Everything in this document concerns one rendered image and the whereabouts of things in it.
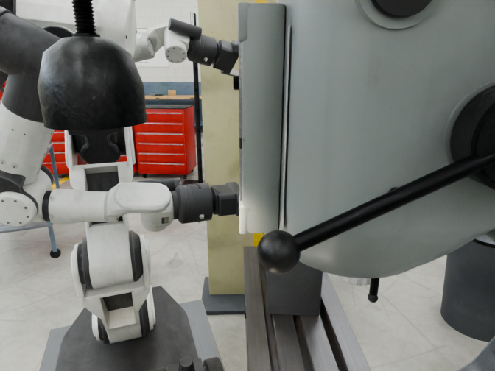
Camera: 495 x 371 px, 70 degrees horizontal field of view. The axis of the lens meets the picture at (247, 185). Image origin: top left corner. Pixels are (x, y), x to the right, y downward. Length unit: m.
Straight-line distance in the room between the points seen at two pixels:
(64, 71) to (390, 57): 0.21
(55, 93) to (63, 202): 0.55
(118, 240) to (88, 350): 0.56
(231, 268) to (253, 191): 2.09
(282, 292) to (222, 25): 1.57
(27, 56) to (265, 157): 0.45
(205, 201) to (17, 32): 0.44
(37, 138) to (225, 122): 1.47
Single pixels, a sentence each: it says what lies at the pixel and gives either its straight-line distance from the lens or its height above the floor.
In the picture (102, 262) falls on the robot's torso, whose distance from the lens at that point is 1.00.
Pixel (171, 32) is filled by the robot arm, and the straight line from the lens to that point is 1.17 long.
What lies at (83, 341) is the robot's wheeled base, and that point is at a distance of 1.50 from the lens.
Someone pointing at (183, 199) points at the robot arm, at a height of 1.23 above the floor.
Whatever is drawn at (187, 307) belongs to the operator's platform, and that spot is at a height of 0.40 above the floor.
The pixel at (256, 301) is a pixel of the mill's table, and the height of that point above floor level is 0.97.
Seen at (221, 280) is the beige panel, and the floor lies 0.15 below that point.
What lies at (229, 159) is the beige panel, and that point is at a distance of 2.12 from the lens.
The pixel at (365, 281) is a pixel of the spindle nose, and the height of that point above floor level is 1.29.
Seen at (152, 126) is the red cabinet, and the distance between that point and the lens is 5.04.
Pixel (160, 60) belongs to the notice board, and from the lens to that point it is 9.53.
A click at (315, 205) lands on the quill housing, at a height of 1.40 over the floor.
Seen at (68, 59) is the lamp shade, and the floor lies 1.50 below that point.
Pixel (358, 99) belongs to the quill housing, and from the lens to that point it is 0.26.
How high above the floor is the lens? 1.50
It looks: 18 degrees down
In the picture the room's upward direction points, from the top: straight up
